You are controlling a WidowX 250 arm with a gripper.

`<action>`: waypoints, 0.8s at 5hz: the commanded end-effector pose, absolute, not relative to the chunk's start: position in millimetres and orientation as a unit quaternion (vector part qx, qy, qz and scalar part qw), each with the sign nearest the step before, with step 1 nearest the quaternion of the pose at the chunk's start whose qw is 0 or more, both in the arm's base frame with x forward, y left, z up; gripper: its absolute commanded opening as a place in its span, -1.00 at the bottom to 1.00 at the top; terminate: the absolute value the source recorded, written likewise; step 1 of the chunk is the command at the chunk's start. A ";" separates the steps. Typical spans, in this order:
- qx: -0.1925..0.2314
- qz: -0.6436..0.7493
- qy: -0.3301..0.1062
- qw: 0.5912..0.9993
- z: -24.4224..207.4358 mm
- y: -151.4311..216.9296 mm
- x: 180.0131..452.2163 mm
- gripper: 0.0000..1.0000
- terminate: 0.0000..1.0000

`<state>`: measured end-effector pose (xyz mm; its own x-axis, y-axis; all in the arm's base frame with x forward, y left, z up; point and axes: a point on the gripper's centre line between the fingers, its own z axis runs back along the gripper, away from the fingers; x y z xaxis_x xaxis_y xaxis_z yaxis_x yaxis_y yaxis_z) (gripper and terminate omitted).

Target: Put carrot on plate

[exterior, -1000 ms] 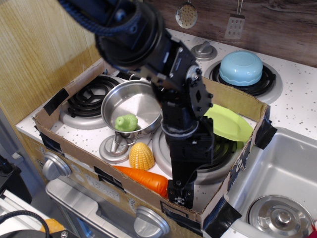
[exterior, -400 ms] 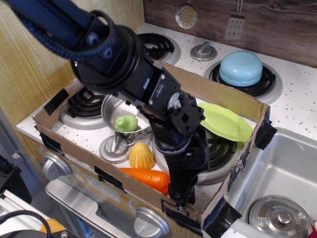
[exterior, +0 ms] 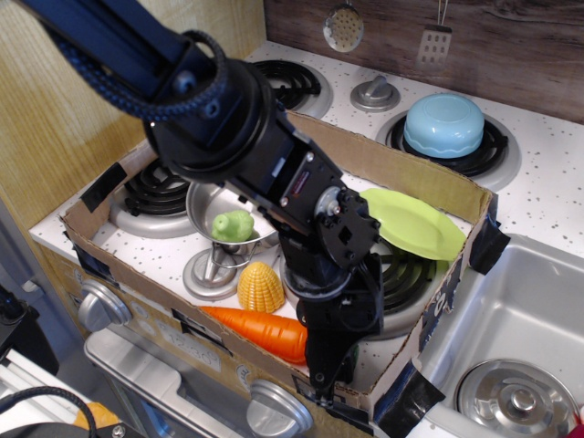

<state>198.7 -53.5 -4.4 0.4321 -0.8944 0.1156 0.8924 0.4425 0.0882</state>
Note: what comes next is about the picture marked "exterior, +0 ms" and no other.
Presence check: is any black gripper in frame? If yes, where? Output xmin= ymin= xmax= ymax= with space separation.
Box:
xmin=279 ymin=191 xmax=383 ymax=407

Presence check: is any orange toy carrot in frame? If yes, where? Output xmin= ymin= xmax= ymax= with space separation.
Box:
xmin=201 ymin=307 xmax=308 ymax=365

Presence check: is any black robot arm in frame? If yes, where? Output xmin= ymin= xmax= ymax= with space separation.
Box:
xmin=23 ymin=1 xmax=383 ymax=406

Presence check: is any green plastic plate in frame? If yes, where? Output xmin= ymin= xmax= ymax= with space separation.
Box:
xmin=360 ymin=188 xmax=466 ymax=261

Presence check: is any right oven dial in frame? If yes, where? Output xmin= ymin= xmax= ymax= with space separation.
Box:
xmin=246 ymin=379 xmax=314 ymax=438

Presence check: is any oven dial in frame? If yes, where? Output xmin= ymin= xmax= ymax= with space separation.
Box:
xmin=246 ymin=379 xmax=314 ymax=438
xmin=78 ymin=279 xmax=132 ymax=332

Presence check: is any front right stove burner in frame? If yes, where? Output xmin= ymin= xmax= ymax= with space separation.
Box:
xmin=279 ymin=239 xmax=448 ymax=343

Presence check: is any stove burner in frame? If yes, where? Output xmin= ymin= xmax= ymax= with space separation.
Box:
xmin=109 ymin=159 xmax=195 ymax=239
xmin=279 ymin=239 xmax=448 ymax=343
xmin=253 ymin=60 xmax=333 ymax=120
xmin=375 ymin=111 xmax=521 ymax=192

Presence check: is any yellow toy corn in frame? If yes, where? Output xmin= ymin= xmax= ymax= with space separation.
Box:
xmin=237 ymin=262 xmax=286 ymax=314

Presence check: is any front centre silver knob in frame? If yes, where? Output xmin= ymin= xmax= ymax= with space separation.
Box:
xmin=182 ymin=248 xmax=240 ymax=301

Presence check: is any silver knob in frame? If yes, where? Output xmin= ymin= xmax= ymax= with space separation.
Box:
xmin=350 ymin=76 xmax=401 ymax=113
xmin=182 ymin=248 xmax=240 ymax=301

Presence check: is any green toy vegetable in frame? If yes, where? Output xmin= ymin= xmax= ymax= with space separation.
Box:
xmin=211 ymin=210 xmax=255 ymax=243

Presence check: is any steel pot lid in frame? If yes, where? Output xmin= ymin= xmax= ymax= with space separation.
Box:
xmin=454 ymin=360 xmax=580 ymax=437

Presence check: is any steel sink basin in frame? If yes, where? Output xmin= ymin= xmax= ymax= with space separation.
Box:
xmin=413 ymin=235 xmax=583 ymax=437

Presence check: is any cardboard fence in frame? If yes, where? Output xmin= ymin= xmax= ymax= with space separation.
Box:
xmin=62 ymin=114 xmax=508 ymax=437

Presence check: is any small steel pot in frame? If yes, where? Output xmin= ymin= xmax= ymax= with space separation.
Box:
xmin=186 ymin=182 xmax=278 ymax=268

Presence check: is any orange object bottom left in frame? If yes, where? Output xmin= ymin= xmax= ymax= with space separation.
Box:
xmin=72 ymin=401 xmax=120 ymax=431

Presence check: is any front left stove burner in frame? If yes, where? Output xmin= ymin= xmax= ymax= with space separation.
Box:
xmin=109 ymin=159 xmax=195 ymax=239

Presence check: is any left oven dial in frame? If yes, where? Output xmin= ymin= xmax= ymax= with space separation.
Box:
xmin=78 ymin=279 xmax=132 ymax=332

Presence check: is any rear right stove burner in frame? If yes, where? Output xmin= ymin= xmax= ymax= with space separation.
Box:
xmin=375 ymin=111 xmax=521 ymax=192

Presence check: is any light blue plastic bowl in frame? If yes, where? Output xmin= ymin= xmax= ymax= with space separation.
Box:
xmin=403 ymin=93 xmax=485 ymax=160

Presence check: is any rear centre silver knob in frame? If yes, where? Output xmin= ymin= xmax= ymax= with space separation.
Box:
xmin=350 ymin=76 xmax=401 ymax=113

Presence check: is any rear left stove burner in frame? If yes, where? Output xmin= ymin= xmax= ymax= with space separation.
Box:
xmin=253 ymin=60 xmax=333 ymax=120

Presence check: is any hanging metal spatula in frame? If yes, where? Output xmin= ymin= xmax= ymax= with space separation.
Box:
xmin=415 ymin=0 xmax=453 ymax=73

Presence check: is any hanging round strainer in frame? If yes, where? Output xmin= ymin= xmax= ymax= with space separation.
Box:
xmin=322 ymin=1 xmax=364 ymax=53

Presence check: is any oven door handle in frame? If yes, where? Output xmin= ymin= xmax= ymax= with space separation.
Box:
xmin=84 ymin=329 xmax=241 ymax=437

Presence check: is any black cable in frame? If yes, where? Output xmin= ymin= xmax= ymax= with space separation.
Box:
xmin=0 ymin=385 xmax=99 ymax=438

